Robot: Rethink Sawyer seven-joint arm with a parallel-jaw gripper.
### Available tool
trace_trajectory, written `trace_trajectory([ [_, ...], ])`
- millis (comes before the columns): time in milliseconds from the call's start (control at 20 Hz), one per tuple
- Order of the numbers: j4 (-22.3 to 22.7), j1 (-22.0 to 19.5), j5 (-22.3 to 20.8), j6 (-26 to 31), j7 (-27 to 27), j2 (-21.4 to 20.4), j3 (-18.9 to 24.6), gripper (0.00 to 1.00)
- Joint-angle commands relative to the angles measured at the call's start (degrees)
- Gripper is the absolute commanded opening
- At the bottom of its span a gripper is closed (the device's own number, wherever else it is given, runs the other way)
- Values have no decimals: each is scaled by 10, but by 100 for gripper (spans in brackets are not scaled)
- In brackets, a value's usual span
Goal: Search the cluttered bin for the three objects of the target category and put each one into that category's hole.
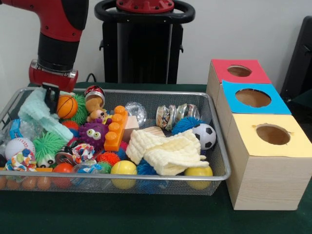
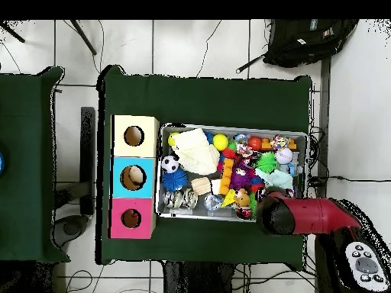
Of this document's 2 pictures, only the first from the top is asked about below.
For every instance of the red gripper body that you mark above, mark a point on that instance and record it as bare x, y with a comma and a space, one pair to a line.
53, 79

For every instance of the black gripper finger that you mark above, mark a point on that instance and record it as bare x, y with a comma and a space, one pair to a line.
54, 101
48, 97

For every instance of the mint green waffle cloth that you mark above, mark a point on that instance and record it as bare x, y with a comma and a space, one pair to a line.
46, 122

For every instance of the cream waffle cloth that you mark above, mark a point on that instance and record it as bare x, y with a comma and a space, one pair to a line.
165, 151

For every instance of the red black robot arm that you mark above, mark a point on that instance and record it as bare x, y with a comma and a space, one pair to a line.
58, 31

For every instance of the silver mesh bin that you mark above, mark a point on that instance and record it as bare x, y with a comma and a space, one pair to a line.
212, 109

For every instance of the wooden box three holes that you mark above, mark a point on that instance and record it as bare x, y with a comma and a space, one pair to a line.
268, 185

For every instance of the orange toy basketball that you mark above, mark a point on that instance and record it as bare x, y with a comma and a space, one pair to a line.
67, 106

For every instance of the brown plush dog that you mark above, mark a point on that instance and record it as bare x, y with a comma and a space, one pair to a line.
95, 108

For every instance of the purple spiky monster toy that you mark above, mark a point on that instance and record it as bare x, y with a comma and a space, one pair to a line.
93, 134

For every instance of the white baseball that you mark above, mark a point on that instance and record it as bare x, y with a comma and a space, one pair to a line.
19, 146

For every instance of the orange toy building block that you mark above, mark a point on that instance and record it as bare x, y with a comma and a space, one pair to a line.
117, 131

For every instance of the yellow seamed ball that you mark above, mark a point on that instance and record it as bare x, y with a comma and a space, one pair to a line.
123, 168

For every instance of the silver metal can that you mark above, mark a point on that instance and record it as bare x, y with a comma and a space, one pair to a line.
165, 117

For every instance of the dark green table cloth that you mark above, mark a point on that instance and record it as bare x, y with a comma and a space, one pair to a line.
304, 96
122, 214

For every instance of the black white soccer ball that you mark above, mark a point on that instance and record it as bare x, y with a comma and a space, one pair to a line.
204, 136

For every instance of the plain yellow ball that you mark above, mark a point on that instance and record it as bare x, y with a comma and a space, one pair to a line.
198, 176

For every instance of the black upright panel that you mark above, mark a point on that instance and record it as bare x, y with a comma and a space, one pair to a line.
299, 61

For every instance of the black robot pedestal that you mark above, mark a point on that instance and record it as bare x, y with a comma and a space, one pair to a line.
146, 53

